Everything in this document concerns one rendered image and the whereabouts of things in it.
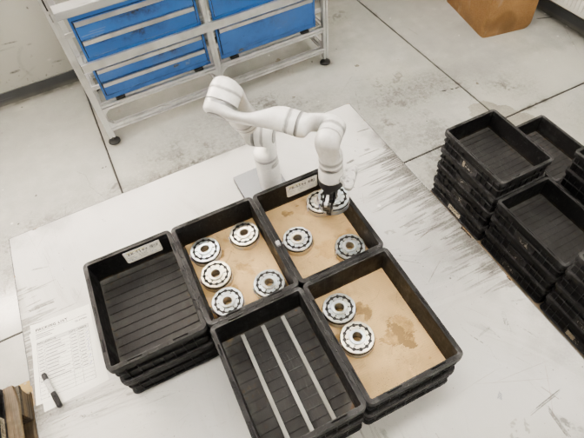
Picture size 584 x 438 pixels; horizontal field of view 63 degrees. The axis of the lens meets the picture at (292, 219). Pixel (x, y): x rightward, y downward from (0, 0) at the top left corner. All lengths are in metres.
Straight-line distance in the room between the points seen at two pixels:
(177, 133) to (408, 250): 2.08
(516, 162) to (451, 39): 1.83
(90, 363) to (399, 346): 1.01
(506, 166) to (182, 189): 1.50
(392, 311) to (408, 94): 2.25
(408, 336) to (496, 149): 1.29
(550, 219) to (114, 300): 1.89
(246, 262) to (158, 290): 0.30
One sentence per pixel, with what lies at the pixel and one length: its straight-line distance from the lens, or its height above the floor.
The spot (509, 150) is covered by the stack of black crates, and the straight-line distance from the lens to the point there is 2.53.
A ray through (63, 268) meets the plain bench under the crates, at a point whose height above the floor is 0.70.
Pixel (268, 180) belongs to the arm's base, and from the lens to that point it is 1.87.
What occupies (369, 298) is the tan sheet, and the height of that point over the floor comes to 0.83.
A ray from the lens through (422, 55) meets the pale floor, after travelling 3.93.
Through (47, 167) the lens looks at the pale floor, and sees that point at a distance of 3.58.
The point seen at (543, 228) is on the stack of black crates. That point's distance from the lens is 2.42.
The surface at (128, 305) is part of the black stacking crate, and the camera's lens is 1.66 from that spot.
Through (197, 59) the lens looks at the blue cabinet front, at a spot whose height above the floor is 0.38.
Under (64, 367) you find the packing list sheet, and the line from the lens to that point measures 1.81.
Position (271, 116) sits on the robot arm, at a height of 1.36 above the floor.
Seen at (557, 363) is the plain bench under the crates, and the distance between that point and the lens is 1.73.
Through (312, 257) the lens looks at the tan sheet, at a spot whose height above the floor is 0.83.
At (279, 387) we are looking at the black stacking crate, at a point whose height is 0.83.
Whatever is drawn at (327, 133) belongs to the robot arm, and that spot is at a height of 1.34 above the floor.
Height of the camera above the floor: 2.20
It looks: 53 degrees down
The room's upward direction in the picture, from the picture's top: 7 degrees counter-clockwise
